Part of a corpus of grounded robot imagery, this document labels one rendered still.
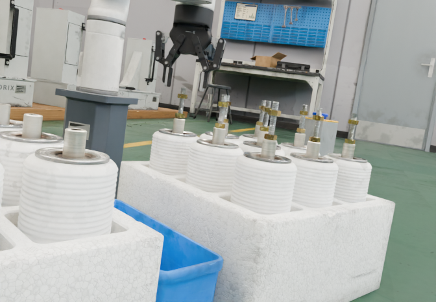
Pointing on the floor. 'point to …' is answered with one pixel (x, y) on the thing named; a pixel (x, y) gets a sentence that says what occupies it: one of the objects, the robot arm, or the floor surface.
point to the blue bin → (180, 262)
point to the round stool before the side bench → (213, 102)
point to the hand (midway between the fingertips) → (185, 81)
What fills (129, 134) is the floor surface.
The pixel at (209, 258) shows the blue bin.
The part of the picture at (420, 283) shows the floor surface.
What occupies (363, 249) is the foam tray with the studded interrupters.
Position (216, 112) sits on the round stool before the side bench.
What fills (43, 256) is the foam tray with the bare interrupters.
